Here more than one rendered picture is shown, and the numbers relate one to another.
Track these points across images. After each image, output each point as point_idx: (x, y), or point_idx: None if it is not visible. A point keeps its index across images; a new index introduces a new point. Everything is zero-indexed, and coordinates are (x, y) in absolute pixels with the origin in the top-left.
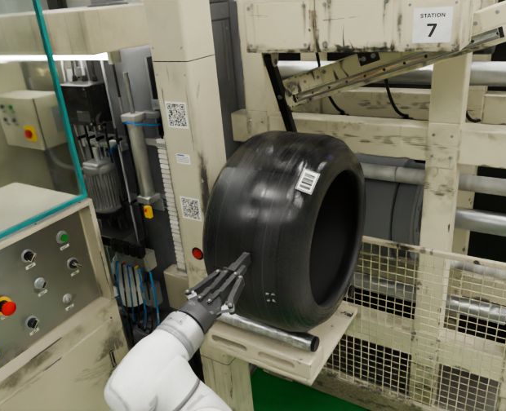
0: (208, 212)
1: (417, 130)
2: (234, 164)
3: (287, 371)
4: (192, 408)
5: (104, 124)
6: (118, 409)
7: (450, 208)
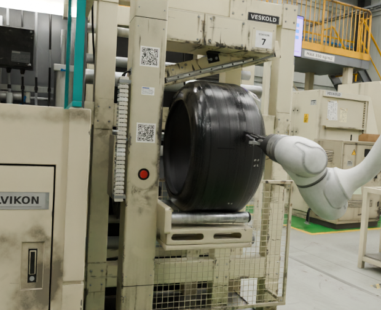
0: (204, 112)
1: None
2: (207, 87)
3: (235, 242)
4: (329, 168)
5: (24, 72)
6: (321, 159)
7: None
